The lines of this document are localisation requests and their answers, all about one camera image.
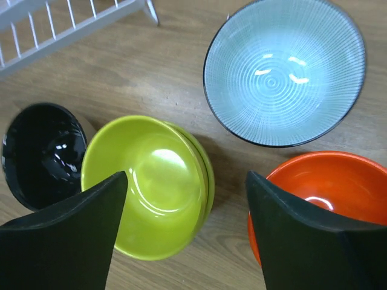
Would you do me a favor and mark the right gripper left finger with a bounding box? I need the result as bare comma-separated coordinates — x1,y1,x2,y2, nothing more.
1,172,128,289

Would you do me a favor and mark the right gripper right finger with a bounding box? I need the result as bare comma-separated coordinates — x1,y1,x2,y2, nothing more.
246,171,386,289

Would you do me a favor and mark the orange bowl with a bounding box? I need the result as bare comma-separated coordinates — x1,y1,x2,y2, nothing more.
247,150,387,266

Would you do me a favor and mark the yellow-green bowl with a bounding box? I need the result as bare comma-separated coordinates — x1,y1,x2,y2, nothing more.
81,115,208,261
164,121,215,236

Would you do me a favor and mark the beige speckled bowl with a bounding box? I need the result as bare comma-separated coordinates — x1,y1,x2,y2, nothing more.
2,103,96,211

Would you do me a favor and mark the light blue ribbed bowl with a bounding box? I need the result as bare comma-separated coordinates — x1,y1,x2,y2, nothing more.
203,1,366,148

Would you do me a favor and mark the white wire dish rack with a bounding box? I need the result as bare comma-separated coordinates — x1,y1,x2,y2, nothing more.
1,1,160,79

